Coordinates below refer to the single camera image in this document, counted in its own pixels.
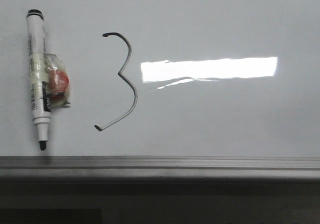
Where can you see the red magnet taped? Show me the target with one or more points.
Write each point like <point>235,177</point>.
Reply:
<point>58,81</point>

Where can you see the white whiteboard marker pen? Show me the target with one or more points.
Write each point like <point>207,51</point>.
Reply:
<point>39,76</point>

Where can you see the white whiteboard with aluminium frame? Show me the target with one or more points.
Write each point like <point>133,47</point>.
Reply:
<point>167,89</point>

